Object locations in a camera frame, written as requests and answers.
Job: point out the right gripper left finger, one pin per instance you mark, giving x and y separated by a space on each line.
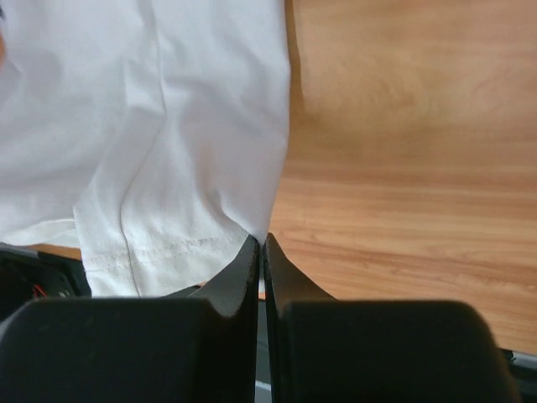
195 348

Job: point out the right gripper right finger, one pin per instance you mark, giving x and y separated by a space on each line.
326 350

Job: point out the green and white raglan t-shirt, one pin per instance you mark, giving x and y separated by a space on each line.
150 135

